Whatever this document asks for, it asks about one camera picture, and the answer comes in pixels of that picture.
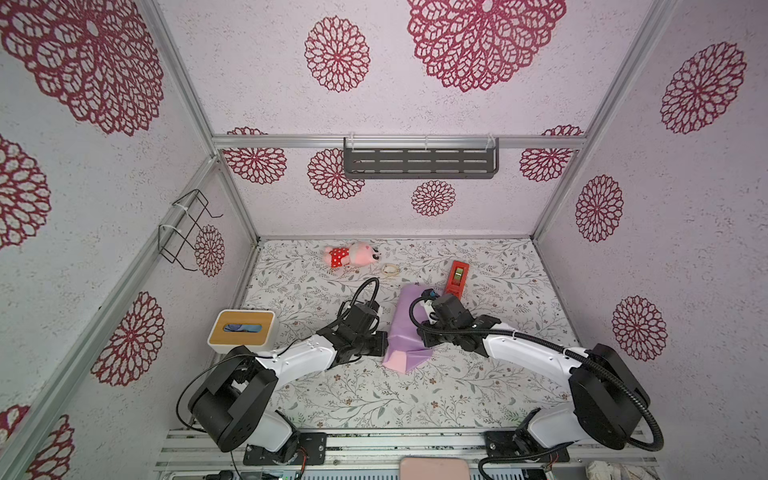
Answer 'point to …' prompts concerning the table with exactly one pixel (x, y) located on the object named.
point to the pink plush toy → (357, 254)
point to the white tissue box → (233, 328)
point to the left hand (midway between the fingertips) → (387, 347)
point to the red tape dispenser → (457, 279)
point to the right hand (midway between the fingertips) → (417, 327)
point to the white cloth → (601, 470)
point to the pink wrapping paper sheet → (403, 349)
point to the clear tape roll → (390, 270)
